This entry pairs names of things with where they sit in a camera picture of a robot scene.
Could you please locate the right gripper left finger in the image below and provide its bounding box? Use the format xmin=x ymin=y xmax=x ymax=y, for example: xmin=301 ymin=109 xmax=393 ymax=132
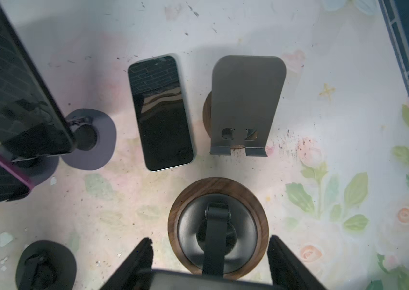
xmin=101 ymin=238 xmax=154 ymax=290

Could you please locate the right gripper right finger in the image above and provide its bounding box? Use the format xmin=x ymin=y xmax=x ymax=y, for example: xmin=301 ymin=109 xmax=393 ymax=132
xmin=267 ymin=235 xmax=326 ymax=290

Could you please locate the wood-base grey phone stand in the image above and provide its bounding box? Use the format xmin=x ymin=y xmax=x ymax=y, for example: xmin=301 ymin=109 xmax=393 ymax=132
xmin=210 ymin=55 xmax=287 ymax=157

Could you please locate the black phone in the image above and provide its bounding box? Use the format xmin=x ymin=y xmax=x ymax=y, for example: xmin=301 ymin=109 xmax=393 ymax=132
xmin=127 ymin=56 xmax=194 ymax=172
xmin=0 ymin=5 xmax=76 ymax=158

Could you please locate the middle black phone stand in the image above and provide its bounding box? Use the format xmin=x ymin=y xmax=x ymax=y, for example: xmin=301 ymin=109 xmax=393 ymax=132
xmin=15 ymin=240 xmax=77 ymax=290

